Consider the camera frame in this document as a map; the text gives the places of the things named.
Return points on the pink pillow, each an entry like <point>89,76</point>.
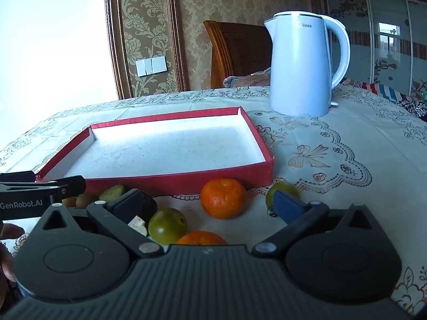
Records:
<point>248,80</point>

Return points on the person's left hand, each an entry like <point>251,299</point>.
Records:
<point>10,230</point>

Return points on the striped blanket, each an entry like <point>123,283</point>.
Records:
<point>383,91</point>

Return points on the red shallow cardboard box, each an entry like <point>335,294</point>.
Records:
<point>166,150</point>

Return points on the brown wall moulding frame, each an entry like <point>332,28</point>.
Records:
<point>146,23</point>

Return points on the green cucumber piece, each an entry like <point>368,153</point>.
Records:
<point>111,193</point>

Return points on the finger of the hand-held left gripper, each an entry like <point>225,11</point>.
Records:
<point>16,177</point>
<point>71,185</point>

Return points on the yellow-brown potato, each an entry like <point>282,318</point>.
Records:
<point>69,202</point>

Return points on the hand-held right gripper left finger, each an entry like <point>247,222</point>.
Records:
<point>128,206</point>

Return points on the wooden bed headboard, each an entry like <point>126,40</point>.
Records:
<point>240,50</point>

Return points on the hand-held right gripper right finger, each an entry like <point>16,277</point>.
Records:
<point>287,206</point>

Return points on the orange mandarin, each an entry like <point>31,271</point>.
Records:
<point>223,198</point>
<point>201,238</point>

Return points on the white electric kettle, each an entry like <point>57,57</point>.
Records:
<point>300,70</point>

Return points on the white lace tablecloth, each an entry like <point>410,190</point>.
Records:
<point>350,146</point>

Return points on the dark floral cloth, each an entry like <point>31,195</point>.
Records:
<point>415,105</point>

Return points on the brown kiwi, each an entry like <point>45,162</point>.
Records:
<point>87,200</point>

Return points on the white wall light switch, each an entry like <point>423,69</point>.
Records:
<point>151,66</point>

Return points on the floral glass wardrobe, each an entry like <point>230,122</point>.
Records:
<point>377,33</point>

